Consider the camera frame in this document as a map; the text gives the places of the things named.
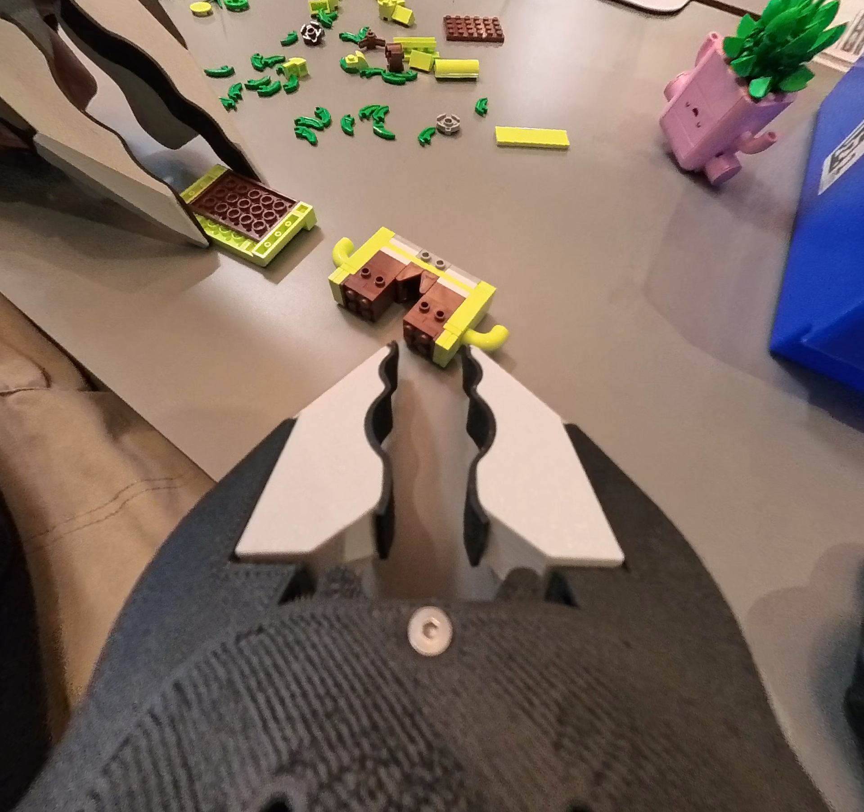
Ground lime brown brick figure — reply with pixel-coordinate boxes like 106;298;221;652
328;227;509;365

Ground blue storage box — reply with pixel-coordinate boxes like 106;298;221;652
771;70;864;415

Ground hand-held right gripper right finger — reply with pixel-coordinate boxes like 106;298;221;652
462;345;626;573

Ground pile of lime bricks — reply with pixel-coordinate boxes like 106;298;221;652
280;0;482;82

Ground long lime flat tile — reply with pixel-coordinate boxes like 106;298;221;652
495;125;571;150

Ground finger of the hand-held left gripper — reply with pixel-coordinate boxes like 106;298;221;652
64;0;263;182
0;16;212;248

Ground brown studded plate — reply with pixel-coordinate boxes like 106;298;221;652
443;14;504;44

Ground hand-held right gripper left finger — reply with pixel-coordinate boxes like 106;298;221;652
233;343;401;568

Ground pink brick planter figure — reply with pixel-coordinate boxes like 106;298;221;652
659;0;848;185

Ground person's tan trousers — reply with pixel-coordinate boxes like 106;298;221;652
0;292;217;812

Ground scattered green leaf pieces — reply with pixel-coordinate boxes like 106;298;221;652
202;26;490;148

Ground lime brown brick tray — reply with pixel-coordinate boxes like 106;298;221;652
181;164;318;268

